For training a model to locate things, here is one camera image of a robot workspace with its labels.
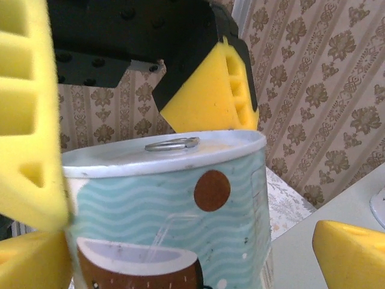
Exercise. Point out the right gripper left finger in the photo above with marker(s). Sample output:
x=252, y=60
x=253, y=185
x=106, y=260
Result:
x=33, y=262

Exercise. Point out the aluminium frame post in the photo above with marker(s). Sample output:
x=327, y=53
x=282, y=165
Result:
x=242, y=15

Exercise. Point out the floral table cover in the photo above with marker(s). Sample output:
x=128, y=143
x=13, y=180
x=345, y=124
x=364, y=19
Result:
x=282, y=198

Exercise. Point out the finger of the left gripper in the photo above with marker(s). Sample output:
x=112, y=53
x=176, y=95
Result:
x=27, y=120
x=204, y=99

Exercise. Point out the teal coconut label can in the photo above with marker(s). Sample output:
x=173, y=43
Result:
x=165, y=210

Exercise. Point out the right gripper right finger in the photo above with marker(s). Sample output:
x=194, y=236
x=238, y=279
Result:
x=355, y=259

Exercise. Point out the orange food can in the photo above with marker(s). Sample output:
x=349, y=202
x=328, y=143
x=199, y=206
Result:
x=379, y=207

